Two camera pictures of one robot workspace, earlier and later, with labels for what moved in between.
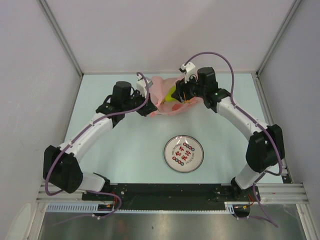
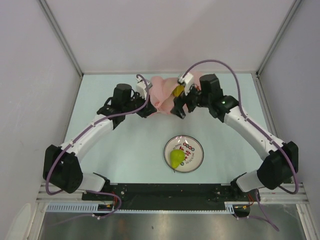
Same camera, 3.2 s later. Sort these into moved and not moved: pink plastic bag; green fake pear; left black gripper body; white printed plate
Moved: green fake pear
Not moved: white printed plate; left black gripper body; pink plastic bag
